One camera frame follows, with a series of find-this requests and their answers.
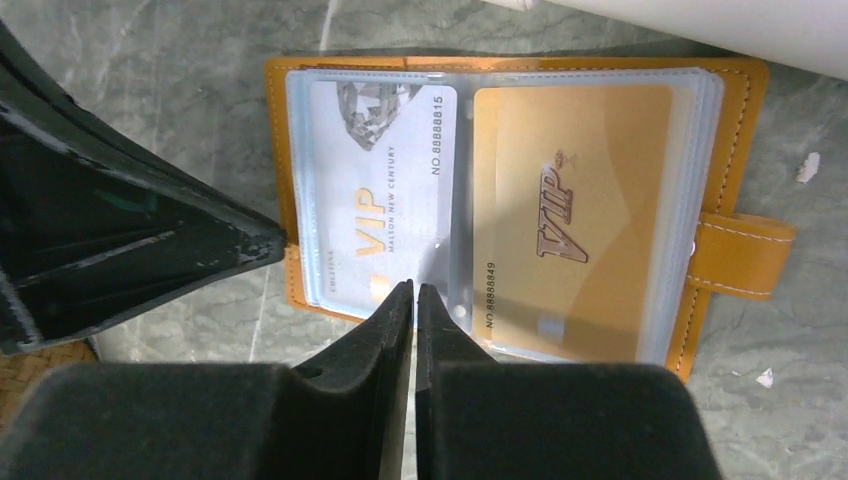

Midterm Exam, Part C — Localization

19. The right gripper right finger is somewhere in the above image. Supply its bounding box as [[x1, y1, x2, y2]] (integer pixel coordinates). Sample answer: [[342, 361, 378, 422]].
[[416, 285, 722, 479]]

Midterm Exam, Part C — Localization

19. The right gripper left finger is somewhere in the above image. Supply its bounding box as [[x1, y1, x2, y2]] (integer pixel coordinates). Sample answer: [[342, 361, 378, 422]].
[[1, 281, 414, 479]]

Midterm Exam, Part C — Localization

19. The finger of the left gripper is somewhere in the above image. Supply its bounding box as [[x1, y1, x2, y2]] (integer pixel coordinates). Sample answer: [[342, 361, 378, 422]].
[[1, 30, 286, 356]]

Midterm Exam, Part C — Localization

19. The woven brown divided tray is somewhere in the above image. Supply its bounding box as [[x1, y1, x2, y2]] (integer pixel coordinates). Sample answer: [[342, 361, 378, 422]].
[[1, 340, 99, 431]]

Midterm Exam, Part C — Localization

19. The orange leather card holder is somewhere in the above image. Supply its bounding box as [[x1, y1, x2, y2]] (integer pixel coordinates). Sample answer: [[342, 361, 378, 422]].
[[264, 56, 797, 381]]

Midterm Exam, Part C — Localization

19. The gold VIP card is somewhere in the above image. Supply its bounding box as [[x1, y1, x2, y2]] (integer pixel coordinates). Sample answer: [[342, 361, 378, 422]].
[[472, 84, 675, 362]]

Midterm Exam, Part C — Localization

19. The silver VIP card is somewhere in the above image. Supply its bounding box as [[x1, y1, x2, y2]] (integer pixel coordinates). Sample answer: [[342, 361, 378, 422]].
[[302, 80, 458, 318]]

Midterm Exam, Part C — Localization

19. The white PVC pipe frame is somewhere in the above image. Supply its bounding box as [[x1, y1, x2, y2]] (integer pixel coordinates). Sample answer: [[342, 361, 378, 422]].
[[480, 0, 848, 84]]

